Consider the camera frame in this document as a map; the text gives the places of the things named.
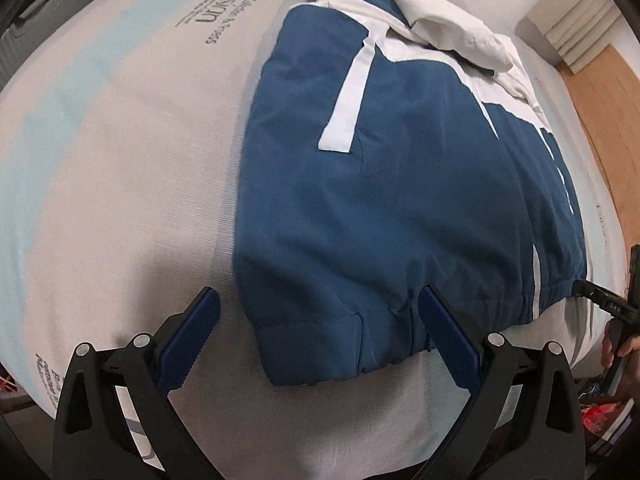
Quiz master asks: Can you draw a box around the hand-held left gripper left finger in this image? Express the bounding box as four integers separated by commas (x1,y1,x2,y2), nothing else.
52,286,226,480

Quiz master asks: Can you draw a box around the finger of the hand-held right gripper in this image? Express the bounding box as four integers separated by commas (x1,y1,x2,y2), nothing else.
572,280,608,306

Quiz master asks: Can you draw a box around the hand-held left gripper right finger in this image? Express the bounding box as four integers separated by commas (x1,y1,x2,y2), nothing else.
420,285,586,480

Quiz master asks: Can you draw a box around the blue and white hooded jacket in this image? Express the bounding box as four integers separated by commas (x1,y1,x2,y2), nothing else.
231,0,588,387

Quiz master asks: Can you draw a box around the person's right hand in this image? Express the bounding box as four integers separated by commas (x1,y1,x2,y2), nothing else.
599,319,640,406

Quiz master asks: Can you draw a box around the wooden headboard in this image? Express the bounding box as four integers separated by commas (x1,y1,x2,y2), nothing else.
557,37,640,271

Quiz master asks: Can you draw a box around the bed with striped sheet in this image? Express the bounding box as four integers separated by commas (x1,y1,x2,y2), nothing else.
0,0,640,461

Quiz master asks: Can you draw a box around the wide beige curtain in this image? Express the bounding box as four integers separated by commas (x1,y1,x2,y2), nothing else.
515,0,628,76

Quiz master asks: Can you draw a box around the silver hard case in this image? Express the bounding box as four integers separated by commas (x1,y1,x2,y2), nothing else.
0,0,93,91

